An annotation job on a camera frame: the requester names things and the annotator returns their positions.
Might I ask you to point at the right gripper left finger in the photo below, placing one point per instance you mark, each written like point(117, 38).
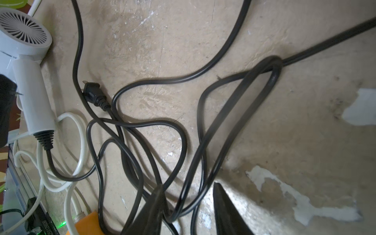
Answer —
point(149, 220)

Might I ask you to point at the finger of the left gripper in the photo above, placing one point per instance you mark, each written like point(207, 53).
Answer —
point(8, 94)

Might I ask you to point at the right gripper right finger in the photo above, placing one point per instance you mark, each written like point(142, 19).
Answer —
point(227, 218)

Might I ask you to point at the black mounting rail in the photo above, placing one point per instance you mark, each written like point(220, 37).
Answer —
point(40, 223)

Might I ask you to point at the large white hair dryer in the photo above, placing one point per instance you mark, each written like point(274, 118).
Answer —
point(24, 44)

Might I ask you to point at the orange power strip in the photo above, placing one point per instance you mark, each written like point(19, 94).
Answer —
point(88, 224)

